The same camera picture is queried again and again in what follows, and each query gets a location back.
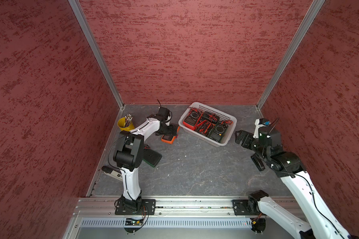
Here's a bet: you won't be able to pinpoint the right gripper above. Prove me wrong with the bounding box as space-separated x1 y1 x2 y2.
234 129 269 159

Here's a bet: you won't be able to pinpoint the orange multimeter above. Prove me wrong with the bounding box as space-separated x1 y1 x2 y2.
161 134 178 144

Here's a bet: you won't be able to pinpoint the green large multimeter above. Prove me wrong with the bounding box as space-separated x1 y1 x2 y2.
208 120 233 143

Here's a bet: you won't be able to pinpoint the dark green multimeter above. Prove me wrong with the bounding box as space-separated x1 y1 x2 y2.
143 146 162 168

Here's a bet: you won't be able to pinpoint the black multimeter face down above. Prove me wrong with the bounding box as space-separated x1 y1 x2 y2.
202 112 220 124

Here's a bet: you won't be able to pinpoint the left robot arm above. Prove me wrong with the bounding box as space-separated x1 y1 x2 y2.
108 114 177 211

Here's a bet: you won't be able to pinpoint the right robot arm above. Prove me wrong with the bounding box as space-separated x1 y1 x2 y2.
234 127 355 239

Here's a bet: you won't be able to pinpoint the small black device right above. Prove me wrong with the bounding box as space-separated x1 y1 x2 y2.
251 154 265 171

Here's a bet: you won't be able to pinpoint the pens in cup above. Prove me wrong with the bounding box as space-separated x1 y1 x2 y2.
124 114 133 127

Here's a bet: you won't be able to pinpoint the yellow metal pen cup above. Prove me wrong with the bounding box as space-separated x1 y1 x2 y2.
117 117 135 131

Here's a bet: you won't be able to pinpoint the white grey handheld tester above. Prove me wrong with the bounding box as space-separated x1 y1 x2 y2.
101 166 123 181

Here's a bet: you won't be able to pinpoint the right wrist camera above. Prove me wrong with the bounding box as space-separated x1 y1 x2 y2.
253 118 271 138

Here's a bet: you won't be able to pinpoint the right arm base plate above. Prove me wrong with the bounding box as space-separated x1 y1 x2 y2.
231 199 270 217

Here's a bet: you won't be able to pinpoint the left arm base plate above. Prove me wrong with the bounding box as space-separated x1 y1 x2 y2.
114 198 156 216

